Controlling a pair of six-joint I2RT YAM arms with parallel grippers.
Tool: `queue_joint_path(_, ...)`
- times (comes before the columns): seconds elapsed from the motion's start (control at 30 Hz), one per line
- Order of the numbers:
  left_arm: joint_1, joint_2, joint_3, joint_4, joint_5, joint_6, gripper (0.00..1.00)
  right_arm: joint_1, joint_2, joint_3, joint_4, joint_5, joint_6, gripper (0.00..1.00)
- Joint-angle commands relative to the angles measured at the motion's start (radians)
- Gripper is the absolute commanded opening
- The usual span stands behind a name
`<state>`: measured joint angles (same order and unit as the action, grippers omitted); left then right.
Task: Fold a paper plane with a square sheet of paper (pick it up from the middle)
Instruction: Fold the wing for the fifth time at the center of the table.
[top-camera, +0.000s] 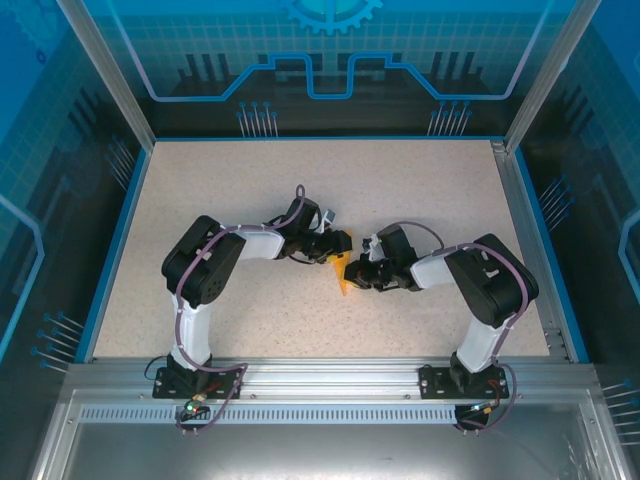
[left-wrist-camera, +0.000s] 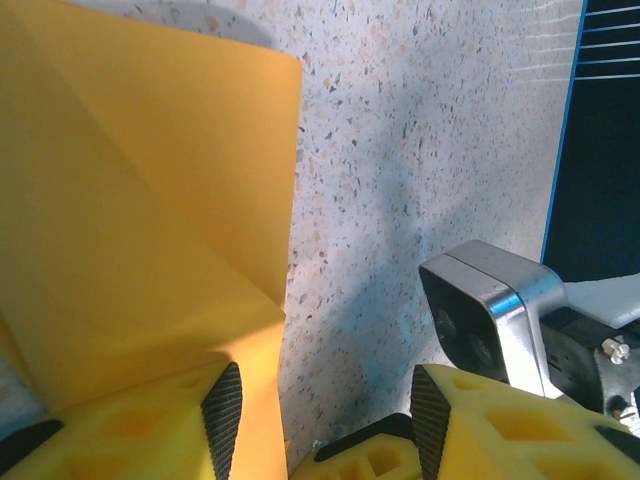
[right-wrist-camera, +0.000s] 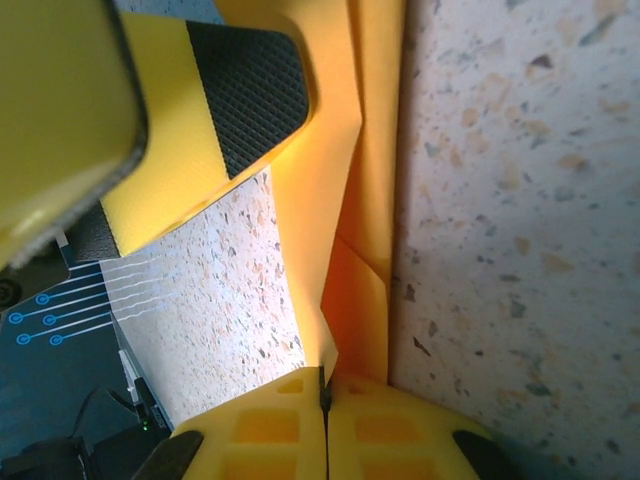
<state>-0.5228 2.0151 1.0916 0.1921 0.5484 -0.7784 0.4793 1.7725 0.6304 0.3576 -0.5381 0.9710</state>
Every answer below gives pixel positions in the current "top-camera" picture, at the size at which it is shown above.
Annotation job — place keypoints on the aluminium frame post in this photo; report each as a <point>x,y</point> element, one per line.
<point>545,75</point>
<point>110,80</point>

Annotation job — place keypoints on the small lit circuit board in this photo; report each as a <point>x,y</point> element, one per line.
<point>480,409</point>
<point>192,407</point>

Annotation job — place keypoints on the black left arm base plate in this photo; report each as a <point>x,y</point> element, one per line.
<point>230,385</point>

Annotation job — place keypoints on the orange paper sheet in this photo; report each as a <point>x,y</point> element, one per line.
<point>342,277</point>

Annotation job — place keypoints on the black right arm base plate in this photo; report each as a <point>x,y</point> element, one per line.
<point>432,382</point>

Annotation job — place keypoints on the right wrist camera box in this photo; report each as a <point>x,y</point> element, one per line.
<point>372,247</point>

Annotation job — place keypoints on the aluminium side rail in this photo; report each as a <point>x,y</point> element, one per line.
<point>530,250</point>

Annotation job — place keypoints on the aluminium mounting rail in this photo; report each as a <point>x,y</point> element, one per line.
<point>330,375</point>

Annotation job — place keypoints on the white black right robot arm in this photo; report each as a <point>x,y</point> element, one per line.
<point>430,270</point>

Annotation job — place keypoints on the metal tray panel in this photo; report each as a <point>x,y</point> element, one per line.
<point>320,450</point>

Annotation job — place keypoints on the blue table edge trim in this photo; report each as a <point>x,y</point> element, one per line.
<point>550,250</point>
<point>116,250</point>

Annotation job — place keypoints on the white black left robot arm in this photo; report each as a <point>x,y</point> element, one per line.
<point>192,335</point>

